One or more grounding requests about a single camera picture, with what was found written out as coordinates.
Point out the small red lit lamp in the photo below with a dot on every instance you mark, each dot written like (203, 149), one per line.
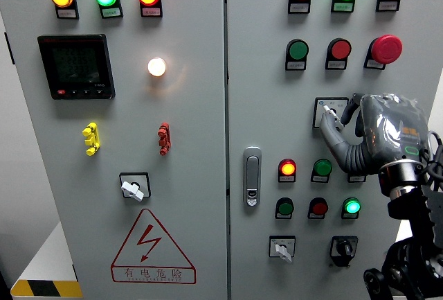
(287, 168)

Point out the large red push button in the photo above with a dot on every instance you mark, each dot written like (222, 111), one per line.
(340, 49)

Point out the large green push button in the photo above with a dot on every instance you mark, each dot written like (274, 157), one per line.
(298, 50)

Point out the small green push button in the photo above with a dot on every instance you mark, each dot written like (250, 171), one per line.
(285, 208)

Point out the black display meter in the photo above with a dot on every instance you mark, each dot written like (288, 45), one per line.
(76, 68)

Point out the black yellow striped tape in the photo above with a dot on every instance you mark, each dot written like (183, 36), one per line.
(44, 288)

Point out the small red push button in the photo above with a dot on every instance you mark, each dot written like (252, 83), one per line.
(319, 208)

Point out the red warning triangle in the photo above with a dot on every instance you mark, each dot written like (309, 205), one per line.
(146, 241)

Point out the white lit lamp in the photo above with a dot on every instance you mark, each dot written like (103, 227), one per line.
(156, 66)

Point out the small pale green label plate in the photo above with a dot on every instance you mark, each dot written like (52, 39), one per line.
(343, 7)
(111, 12)

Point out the pale grey door with display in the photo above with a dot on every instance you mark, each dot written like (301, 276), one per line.
(192, 140)

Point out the large red stop button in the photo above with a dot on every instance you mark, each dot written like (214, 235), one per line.
(387, 48)

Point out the pale grey door with lock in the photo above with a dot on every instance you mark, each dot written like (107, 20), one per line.
(268, 106)

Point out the black door hinge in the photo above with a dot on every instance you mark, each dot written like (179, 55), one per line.
(9, 48)
(74, 272)

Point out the small green lit lamp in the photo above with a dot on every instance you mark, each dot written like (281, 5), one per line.
(351, 206)

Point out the silver door lock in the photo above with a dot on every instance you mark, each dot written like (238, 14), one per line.
(252, 175)

